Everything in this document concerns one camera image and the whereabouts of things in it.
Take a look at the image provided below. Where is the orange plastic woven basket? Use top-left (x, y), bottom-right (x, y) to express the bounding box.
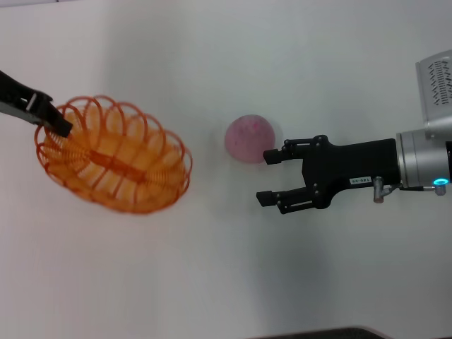
top-left (34, 94), bottom-right (194, 215)

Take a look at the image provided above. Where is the silver elbow cable plug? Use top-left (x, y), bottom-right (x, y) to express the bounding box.
top-left (373, 176), bottom-right (402, 204)

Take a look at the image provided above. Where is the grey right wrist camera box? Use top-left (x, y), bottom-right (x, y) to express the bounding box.
top-left (415, 49), bottom-right (452, 131)

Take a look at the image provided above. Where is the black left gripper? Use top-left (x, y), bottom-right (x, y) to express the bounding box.
top-left (0, 69), bottom-right (74, 138)

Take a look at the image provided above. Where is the dark curved robot edge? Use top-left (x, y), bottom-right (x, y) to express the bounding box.
top-left (246, 326), bottom-right (389, 339)

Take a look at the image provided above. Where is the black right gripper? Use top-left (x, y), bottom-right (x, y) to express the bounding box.
top-left (256, 134), bottom-right (402, 215)

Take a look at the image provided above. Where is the pink peach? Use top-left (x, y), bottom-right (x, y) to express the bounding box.
top-left (225, 113), bottom-right (276, 165)

